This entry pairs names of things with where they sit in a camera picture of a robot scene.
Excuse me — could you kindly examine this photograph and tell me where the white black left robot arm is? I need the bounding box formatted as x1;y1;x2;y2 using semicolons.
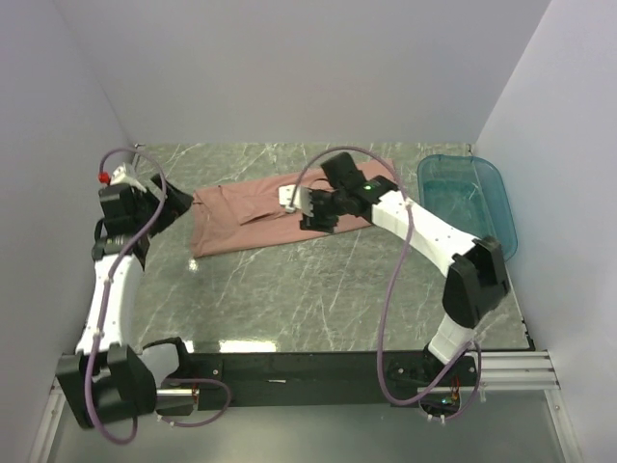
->
56;173;193;429

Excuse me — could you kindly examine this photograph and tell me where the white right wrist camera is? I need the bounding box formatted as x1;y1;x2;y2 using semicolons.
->
278;184;313;217

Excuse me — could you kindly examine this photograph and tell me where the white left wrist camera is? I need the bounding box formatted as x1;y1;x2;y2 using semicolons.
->
98;163;147;192

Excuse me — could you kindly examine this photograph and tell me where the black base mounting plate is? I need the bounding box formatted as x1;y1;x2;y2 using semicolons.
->
163;350;478;411

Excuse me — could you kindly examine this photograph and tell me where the teal translucent plastic basin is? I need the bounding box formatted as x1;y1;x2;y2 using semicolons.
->
416;154;518;260

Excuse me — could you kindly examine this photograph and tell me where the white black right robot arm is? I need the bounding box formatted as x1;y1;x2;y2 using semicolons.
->
285;147;510;385

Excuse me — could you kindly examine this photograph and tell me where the pink t-shirt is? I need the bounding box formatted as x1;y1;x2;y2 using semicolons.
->
188;157;401;259

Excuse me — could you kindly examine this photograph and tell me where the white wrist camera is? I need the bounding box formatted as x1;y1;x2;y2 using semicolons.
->
98;163;147;192
278;184;313;217

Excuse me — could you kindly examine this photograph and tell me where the aluminium front frame rail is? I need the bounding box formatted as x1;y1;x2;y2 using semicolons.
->
432;351;560;393

